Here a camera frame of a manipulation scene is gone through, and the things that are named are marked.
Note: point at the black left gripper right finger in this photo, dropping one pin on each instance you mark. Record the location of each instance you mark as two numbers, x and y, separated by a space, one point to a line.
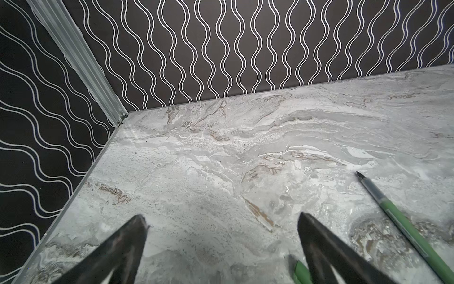
328 256

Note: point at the dark green pen cap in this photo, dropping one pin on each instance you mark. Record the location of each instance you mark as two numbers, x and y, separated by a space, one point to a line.
301 274

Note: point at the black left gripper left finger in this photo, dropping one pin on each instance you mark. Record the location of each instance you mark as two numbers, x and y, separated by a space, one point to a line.
115 261

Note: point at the dark green uncapped pen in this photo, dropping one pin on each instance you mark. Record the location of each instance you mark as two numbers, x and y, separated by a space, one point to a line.
443 271

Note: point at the aluminium frame corner post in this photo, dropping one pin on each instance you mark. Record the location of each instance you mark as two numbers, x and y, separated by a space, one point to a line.
58 22

